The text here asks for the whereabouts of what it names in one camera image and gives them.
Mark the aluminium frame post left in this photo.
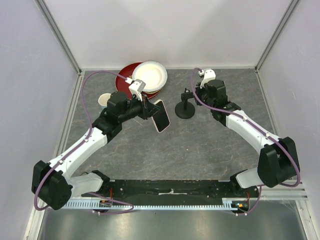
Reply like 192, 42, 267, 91
34, 0, 83, 75

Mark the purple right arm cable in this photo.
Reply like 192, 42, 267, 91
190, 67, 301, 217

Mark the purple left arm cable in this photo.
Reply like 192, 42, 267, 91
32, 70, 136, 216

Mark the aluminium front rail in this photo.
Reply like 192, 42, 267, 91
34, 178, 310, 201

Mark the pink smartphone black screen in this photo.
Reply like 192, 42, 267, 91
152, 99, 171, 133

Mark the red round tray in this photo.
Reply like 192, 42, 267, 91
115, 62, 160, 99

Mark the white paper plate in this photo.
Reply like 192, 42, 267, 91
132, 61, 168, 93

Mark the aluminium frame post right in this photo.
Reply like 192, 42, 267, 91
254, 0, 300, 73

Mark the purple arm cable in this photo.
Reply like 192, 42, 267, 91
32, 70, 136, 216
190, 67, 301, 217

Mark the patterned plate under white plate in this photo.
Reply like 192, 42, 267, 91
143, 85, 164, 95

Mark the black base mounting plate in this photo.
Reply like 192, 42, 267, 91
96, 179, 259, 199

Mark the aluminium frame post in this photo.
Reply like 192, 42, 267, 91
34, 0, 83, 75
254, 0, 300, 73

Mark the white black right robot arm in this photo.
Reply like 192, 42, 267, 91
191, 80, 301, 197

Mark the blue white paper cup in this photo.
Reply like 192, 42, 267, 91
98, 93, 111, 108

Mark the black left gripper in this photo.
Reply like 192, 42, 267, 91
119, 92, 161, 123

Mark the light blue cable duct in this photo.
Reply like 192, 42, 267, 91
62, 197, 244, 211

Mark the black phone stand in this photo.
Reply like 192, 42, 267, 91
174, 88, 195, 119

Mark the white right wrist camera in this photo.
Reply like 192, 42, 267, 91
198, 68, 216, 89

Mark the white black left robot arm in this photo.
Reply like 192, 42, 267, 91
31, 91, 161, 211

